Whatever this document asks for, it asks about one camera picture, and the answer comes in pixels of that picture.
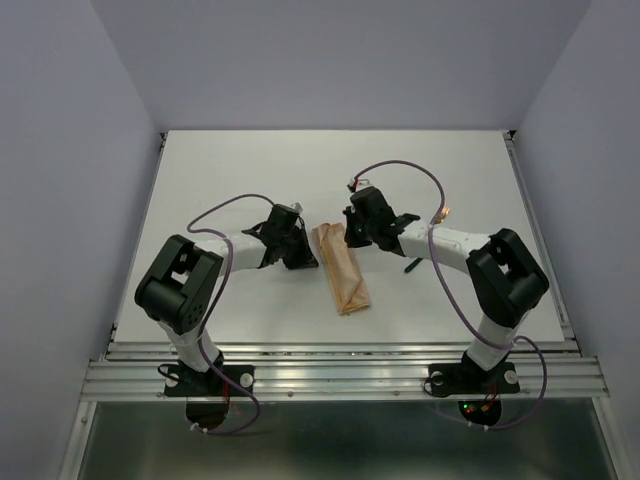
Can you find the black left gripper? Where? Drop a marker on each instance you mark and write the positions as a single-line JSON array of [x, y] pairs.
[[304, 259]]

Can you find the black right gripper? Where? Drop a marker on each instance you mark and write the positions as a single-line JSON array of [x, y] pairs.
[[354, 241]]

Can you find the peach cloth napkin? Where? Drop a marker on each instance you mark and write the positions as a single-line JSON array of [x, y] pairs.
[[343, 272]]

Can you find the gold fork black handle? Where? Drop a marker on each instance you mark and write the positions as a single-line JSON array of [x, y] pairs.
[[441, 215]]

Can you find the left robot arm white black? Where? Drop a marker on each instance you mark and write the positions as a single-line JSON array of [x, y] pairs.
[[177, 288]]

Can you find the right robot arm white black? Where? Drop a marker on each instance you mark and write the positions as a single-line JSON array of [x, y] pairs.
[[507, 280]]

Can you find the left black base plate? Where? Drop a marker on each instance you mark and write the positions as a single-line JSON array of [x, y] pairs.
[[183, 382]]

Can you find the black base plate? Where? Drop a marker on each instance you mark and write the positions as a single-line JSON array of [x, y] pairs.
[[183, 382], [447, 379]]

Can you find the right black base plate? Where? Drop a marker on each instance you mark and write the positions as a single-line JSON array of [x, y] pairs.
[[447, 379]]

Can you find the aluminium rail frame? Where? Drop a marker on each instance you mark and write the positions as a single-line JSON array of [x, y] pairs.
[[342, 397]]

